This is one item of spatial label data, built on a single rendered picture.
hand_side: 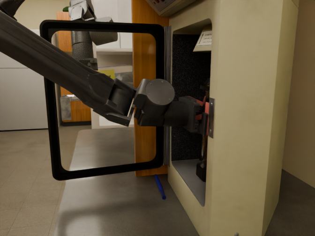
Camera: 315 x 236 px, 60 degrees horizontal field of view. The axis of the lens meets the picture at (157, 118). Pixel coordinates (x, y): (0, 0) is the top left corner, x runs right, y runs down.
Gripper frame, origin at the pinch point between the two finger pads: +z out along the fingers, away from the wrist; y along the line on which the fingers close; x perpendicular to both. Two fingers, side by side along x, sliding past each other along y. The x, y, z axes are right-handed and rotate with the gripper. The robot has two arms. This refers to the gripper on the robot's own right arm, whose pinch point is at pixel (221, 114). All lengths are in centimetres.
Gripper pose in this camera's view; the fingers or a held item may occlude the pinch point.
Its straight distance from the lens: 65.8
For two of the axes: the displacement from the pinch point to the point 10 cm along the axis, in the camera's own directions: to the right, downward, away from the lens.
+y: -2.4, -1.9, 9.5
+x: -0.5, 9.8, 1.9
